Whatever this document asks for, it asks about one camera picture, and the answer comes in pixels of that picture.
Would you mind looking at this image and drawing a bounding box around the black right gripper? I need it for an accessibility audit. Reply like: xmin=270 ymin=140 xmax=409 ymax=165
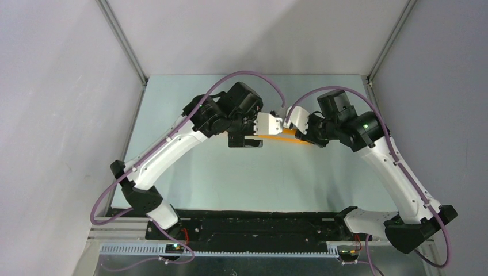
xmin=295 ymin=112 xmax=339 ymax=148

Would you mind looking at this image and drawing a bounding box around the orange wooden picture frame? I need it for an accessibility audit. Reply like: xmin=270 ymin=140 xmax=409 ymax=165
xmin=254 ymin=129 xmax=311 ymax=145

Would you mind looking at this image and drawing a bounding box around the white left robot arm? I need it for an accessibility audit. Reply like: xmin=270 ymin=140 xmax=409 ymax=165
xmin=110 ymin=82 xmax=263 ymax=240

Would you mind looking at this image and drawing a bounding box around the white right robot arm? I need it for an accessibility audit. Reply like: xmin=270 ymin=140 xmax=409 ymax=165
xmin=284 ymin=86 xmax=458 ymax=254

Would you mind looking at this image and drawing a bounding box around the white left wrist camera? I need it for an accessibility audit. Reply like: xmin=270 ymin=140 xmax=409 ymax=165
xmin=253 ymin=112 xmax=283 ymax=135

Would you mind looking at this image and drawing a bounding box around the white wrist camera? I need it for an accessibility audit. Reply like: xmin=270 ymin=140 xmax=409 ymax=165
xmin=283 ymin=106 xmax=311 ymax=135
xmin=253 ymin=112 xmax=283 ymax=135

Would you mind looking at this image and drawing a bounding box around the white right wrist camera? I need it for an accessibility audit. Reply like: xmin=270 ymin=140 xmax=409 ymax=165
xmin=283 ymin=106 xmax=311 ymax=135

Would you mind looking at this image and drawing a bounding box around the grey slotted cable duct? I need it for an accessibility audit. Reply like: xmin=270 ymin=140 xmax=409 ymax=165
xmin=100 ymin=243 xmax=340 ymax=258

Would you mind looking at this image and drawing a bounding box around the aluminium front rail frame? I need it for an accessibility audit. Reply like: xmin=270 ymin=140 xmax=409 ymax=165
xmin=74 ymin=210 xmax=443 ymax=275

